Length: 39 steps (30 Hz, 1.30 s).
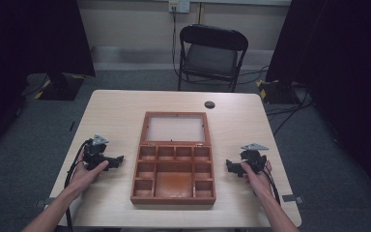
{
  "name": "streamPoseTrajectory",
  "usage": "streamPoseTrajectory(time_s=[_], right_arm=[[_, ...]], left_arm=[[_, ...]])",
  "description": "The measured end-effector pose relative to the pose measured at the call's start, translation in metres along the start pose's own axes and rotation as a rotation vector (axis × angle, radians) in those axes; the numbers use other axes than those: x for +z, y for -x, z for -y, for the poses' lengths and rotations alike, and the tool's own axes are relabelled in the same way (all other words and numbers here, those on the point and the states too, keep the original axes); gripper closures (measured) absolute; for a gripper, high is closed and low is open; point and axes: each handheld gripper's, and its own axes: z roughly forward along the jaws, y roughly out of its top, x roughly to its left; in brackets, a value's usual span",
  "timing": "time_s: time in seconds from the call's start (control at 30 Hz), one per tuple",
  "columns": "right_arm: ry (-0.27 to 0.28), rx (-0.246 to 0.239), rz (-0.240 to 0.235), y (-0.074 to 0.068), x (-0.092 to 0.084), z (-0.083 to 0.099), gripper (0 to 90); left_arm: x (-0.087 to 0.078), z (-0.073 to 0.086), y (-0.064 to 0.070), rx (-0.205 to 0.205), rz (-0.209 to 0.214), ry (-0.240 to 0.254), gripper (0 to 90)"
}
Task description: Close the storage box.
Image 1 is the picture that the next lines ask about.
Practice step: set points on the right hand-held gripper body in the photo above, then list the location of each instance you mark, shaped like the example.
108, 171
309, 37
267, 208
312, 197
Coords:
255, 157

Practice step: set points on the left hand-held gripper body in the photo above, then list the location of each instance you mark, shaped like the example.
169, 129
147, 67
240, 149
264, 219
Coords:
94, 154

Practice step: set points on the brown wooden compartment box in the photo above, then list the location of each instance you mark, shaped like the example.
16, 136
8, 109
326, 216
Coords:
173, 183

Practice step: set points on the person's right hand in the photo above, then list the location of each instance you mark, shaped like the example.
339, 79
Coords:
259, 182

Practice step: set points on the person's left hand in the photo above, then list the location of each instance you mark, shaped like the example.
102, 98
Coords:
82, 177

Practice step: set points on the grey tape strip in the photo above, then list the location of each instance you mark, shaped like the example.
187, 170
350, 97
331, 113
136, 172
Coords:
44, 202
291, 198

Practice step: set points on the black stand base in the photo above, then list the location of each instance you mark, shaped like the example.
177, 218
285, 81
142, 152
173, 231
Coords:
275, 92
61, 86

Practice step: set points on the black folding chair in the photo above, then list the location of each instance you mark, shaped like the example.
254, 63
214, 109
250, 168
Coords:
211, 59

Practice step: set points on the dark curtain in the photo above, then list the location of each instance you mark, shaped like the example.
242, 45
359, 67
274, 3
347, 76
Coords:
344, 80
29, 48

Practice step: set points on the white wall socket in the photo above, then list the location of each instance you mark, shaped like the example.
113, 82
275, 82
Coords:
179, 5

